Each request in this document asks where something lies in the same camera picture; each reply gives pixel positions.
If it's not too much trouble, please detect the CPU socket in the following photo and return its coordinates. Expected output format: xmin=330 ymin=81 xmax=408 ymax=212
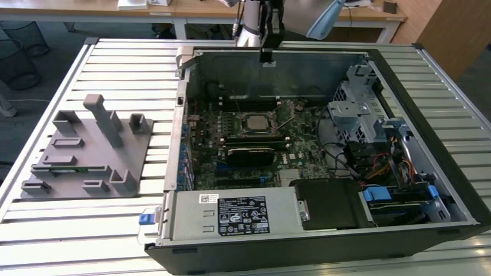
xmin=237 ymin=112 xmax=277 ymax=136

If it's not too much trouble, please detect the black open PC case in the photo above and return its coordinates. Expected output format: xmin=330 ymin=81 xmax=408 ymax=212
xmin=144 ymin=43 xmax=491 ymax=276

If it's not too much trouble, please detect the orange yellow wire bundle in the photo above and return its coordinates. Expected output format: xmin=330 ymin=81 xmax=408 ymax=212
xmin=389 ymin=137 xmax=416 ymax=185

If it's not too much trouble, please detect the metal socket cover frame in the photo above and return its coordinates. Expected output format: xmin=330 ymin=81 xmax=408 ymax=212
xmin=272 ymin=99 xmax=298 ymax=130

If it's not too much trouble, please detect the black plastic shroud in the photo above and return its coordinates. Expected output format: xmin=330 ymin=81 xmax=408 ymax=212
xmin=294 ymin=178 xmax=374 ymax=231

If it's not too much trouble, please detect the blue disk carrier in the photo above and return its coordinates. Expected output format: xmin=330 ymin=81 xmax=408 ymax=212
xmin=361 ymin=186 xmax=392 ymax=204

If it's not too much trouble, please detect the green RAM stick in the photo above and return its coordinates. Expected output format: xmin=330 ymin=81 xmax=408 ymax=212
xmin=49 ymin=166 xmax=105 ymax=174

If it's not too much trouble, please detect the black graphics card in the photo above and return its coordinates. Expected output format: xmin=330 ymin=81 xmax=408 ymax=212
xmin=224 ymin=147 xmax=276 ymax=168

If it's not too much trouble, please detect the silver power supply with label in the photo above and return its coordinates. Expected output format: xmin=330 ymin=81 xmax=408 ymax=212
xmin=162 ymin=188 xmax=308 ymax=241

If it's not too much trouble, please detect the beige case latch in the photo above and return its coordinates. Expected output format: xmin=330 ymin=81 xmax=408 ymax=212
xmin=174 ymin=45 xmax=194 ymax=70

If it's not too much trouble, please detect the wooden desk white frame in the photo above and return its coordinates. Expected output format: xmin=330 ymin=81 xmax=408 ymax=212
xmin=0 ymin=0 xmax=408 ymax=44

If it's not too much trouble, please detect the silver CPU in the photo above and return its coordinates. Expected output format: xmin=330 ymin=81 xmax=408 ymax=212
xmin=244 ymin=114 xmax=269 ymax=131

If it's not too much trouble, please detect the black expansion slot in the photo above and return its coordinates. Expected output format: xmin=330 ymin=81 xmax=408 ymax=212
xmin=213 ymin=178 xmax=269 ymax=187

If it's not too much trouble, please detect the thin robot cable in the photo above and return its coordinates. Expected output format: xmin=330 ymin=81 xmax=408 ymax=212
xmin=230 ymin=0 xmax=242 ymax=38

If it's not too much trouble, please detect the white desk leg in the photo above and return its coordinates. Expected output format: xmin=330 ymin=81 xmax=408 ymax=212
xmin=0 ymin=86 xmax=18 ymax=117

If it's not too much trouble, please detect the green motherboard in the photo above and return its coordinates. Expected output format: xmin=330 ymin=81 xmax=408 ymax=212
xmin=185 ymin=97 xmax=334 ymax=191

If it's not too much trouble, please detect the wooden cabinet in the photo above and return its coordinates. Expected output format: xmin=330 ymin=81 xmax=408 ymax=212
xmin=390 ymin=0 xmax=491 ymax=81

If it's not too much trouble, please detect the silver finned heatsink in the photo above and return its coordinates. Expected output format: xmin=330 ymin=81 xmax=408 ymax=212
xmin=278 ymin=169 xmax=302 ymax=183

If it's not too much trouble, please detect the silver drive cage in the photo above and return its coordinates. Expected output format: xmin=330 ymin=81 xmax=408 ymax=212
xmin=328 ymin=64 xmax=388 ymax=144

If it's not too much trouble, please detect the grey plastic parts rack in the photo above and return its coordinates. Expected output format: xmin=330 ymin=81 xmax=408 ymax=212
xmin=18 ymin=94 xmax=154 ymax=200

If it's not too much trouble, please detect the black mesh wastebasket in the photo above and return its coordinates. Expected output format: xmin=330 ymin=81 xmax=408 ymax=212
xmin=0 ymin=21 xmax=50 ymax=57
xmin=0 ymin=39 xmax=41 ymax=90

